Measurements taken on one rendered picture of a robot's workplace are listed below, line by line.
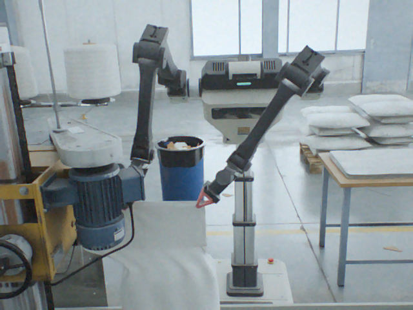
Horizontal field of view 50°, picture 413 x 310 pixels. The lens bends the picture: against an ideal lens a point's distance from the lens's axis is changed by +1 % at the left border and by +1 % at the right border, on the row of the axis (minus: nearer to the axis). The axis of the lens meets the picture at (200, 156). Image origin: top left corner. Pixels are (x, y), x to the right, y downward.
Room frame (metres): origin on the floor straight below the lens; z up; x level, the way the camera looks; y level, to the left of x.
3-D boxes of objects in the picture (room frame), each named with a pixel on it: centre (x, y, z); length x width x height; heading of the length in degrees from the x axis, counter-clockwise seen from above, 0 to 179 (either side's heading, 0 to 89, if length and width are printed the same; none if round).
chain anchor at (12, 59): (1.19, 0.50, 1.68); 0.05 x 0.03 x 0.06; 178
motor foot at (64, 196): (1.22, 0.41, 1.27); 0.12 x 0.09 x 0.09; 178
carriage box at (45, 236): (1.29, 0.56, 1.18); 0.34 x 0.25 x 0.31; 178
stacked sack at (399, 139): (4.99, -2.20, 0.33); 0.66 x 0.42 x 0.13; 0
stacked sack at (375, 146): (4.75, -2.13, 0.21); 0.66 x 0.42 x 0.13; 85
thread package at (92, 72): (1.40, 0.33, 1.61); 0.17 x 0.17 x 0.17
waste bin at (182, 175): (3.87, 0.18, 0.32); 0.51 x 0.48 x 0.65; 178
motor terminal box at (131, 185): (1.30, 0.23, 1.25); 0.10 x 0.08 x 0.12; 23
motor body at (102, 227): (1.25, 0.32, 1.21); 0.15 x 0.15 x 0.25
